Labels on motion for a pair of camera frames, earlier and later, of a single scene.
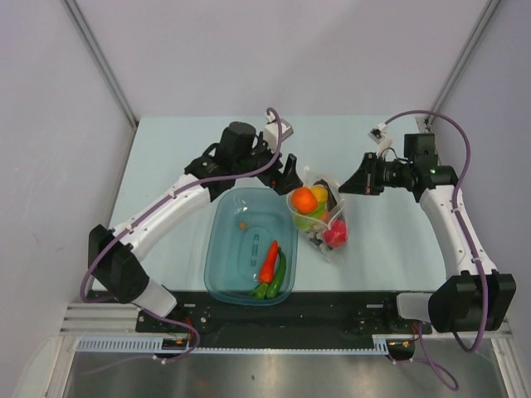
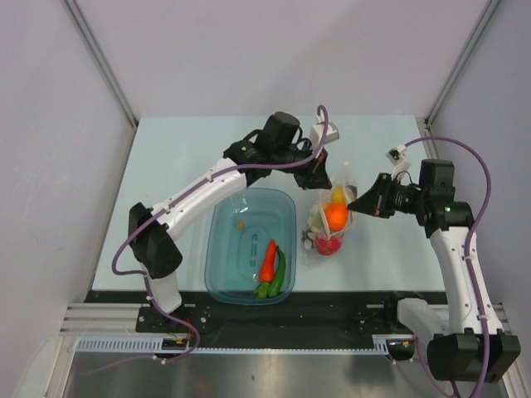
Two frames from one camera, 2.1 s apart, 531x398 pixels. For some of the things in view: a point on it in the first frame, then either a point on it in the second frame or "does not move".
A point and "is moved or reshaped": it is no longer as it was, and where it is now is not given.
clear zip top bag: x=319 y=210 is moved or reshaped
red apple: x=336 y=236 -> x=328 y=247
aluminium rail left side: x=103 y=319 does not move
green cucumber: x=280 y=276 does not move
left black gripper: x=282 y=182 -> x=315 y=176
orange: x=304 y=200 -> x=336 y=215
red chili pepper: x=267 y=271 does not move
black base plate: x=308 y=313 does not move
